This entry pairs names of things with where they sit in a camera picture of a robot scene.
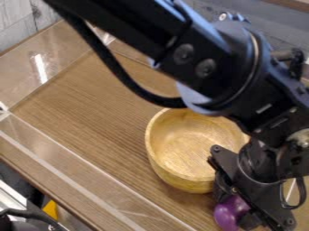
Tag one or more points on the clear acrylic front wall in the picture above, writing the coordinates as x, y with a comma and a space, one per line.
86, 191

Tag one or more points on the purple toy eggplant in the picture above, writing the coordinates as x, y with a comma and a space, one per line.
229, 211

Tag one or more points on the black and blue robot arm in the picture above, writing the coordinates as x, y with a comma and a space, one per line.
231, 75

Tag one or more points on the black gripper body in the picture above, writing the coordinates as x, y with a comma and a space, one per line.
251, 175

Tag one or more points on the brown wooden bowl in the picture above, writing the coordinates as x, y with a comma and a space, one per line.
178, 139

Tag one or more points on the clear acrylic corner bracket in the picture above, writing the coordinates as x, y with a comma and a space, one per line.
105, 36

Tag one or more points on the yellow and black equipment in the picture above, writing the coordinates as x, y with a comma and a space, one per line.
58, 214

